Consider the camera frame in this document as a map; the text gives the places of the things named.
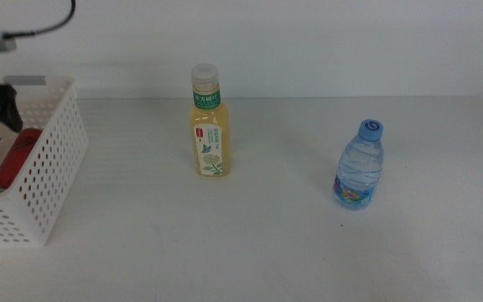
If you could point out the white perforated plastic basket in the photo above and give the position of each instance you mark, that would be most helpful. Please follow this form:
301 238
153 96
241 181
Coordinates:
53 168

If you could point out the red soda can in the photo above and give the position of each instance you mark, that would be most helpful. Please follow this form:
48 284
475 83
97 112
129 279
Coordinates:
15 159

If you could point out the clear water bottle blue cap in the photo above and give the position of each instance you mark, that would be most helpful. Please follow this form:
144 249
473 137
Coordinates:
358 168

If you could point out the yellow tea bottle green label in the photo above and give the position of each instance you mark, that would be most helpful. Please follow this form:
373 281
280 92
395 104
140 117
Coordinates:
211 138

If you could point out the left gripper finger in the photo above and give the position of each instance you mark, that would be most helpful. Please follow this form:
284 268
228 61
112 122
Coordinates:
10 115

